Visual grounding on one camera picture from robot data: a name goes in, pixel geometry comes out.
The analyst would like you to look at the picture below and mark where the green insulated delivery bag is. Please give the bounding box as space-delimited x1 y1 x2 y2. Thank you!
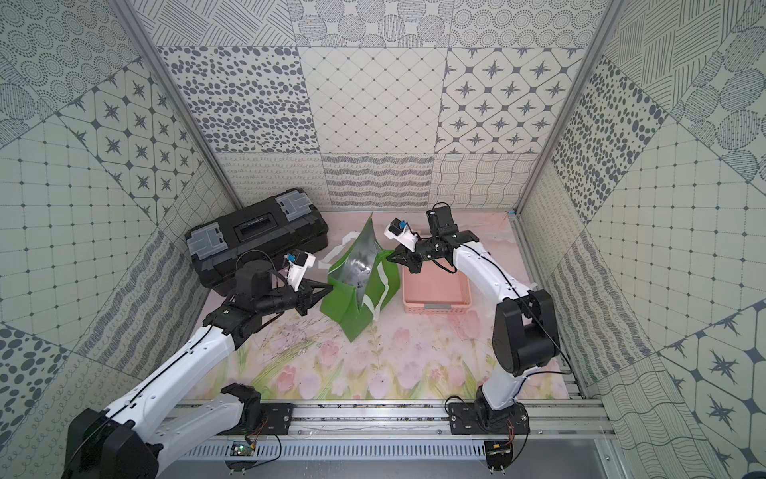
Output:
320 216 401 342

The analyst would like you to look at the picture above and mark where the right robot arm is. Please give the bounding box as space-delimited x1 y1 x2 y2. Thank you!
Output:
385 202 562 434

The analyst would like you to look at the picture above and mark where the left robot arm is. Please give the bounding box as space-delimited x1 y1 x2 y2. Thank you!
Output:
62 251 332 478

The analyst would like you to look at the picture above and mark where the pink plastic basket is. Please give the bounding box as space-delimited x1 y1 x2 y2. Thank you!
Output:
402 239 472 315

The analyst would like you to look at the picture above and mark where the black plastic toolbox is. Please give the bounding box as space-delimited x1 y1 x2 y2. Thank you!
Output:
186 188 329 295

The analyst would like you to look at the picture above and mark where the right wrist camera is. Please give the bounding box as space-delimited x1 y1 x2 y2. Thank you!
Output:
384 219 420 253

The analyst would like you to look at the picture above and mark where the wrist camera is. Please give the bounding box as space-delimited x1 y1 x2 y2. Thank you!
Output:
384 219 420 253
285 251 316 291

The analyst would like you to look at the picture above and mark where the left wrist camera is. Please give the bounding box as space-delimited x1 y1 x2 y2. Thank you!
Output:
285 251 316 291

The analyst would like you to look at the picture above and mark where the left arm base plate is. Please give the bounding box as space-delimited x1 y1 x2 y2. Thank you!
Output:
221 402 295 436

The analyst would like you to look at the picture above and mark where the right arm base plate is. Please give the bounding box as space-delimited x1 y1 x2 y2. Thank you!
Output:
445 401 530 435

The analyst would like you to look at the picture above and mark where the aluminium mounting rail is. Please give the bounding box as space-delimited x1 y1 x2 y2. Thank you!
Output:
149 399 616 441

